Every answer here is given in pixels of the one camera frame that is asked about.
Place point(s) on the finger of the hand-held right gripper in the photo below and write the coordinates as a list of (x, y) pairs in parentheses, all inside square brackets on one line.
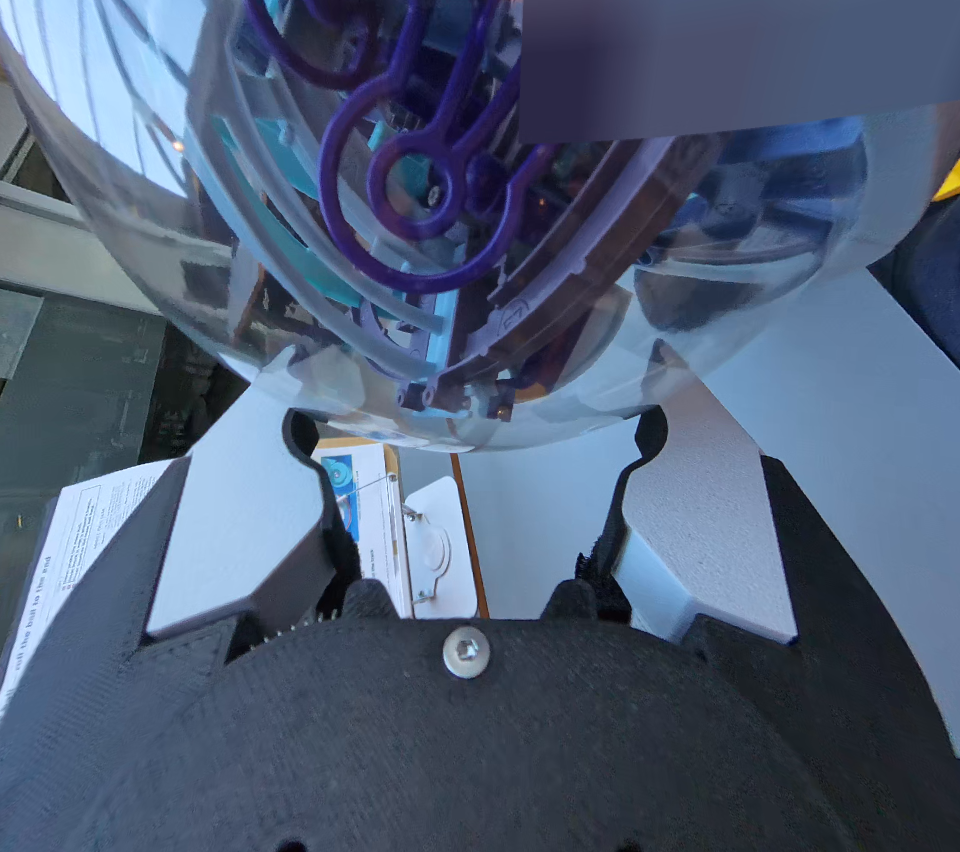
[(900, 177)]

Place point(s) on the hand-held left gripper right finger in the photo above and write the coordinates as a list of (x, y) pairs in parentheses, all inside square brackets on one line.
[(705, 529)]

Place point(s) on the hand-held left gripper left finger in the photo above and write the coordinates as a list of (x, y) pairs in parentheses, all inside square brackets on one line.
[(232, 522)]

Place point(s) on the clear plastic maze ball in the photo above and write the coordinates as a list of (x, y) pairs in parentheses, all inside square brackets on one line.
[(375, 192)]

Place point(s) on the yellow object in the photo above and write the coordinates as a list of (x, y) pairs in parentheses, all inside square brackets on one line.
[(949, 181)]

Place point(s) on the person's dark blue clothing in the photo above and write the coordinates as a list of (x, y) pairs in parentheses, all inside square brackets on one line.
[(930, 282)]

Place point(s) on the printed instruction sheet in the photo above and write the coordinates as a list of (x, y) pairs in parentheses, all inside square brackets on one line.
[(90, 529)]

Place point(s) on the white plastic holder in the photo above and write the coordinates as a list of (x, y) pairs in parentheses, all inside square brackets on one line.
[(442, 544)]

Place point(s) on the brown cardboard board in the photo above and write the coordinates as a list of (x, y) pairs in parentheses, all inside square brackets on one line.
[(469, 537)]

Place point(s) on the grey window ledge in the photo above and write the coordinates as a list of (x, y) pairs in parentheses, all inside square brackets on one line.
[(45, 244)]

